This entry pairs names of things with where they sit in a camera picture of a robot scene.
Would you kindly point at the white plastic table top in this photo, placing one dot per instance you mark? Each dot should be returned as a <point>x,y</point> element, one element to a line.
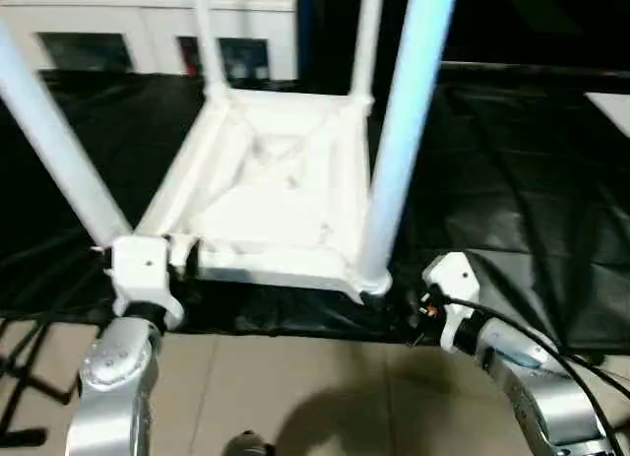
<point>275,205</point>

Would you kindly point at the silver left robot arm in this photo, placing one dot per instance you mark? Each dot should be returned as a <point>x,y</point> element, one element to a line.
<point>113,377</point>

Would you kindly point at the black glossy mat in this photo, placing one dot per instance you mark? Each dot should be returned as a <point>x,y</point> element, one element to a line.
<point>517,180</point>

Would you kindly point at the dark robot torso part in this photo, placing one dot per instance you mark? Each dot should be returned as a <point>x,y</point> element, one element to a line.
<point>248,446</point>

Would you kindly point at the white cabinet with glass doors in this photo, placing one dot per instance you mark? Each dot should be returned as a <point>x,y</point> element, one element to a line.
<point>123,18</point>

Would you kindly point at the long black bar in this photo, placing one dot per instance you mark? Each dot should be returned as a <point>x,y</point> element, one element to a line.
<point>531,69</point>

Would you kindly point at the white flat panel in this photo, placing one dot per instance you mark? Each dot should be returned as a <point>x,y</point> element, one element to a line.
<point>610,109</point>

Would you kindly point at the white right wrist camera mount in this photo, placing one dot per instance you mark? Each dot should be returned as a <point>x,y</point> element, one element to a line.
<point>455,283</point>

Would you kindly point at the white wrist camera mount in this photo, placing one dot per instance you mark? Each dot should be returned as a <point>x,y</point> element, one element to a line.
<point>138,269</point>
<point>455,283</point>

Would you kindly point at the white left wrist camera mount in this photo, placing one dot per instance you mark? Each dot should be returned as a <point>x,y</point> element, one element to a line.
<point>138,269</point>

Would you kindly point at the black folding table frame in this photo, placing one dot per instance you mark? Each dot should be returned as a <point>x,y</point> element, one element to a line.
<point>24,367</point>

